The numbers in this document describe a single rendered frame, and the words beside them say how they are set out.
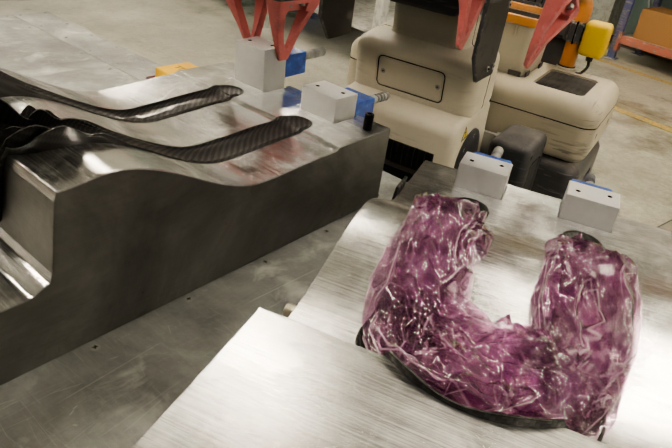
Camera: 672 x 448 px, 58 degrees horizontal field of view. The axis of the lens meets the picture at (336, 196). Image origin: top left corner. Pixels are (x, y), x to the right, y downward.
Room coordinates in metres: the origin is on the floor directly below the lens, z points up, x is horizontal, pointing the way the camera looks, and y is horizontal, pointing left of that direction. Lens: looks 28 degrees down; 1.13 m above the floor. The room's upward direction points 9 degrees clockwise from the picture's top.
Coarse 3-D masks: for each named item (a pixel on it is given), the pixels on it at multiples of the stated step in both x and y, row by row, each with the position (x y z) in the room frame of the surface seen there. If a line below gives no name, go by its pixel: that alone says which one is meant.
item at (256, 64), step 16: (240, 48) 0.70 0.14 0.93; (256, 48) 0.69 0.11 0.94; (272, 48) 0.69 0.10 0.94; (320, 48) 0.79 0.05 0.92; (240, 64) 0.70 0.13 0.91; (256, 64) 0.69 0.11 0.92; (272, 64) 0.69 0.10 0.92; (288, 64) 0.72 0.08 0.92; (304, 64) 0.74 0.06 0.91; (240, 80) 0.70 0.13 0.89; (256, 80) 0.69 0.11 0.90; (272, 80) 0.69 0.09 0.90
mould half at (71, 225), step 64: (128, 128) 0.51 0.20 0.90; (192, 128) 0.56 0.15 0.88; (320, 128) 0.59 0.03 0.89; (384, 128) 0.62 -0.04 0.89; (64, 192) 0.33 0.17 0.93; (128, 192) 0.37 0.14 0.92; (192, 192) 0.41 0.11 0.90; (256, 192) 0.47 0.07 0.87; (320, 192) 0.54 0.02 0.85; (0, 256) 0.34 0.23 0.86; (64, 256) 0.33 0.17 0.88; (128, 256) 0.36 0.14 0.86; (192, 256) 0.41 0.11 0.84; (256, 256) 0.47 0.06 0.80; (0, 320) 0.29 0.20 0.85; (64, 320) 0.32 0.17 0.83; (128, 320) 0.36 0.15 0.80; (0, 384) 0.28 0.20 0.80
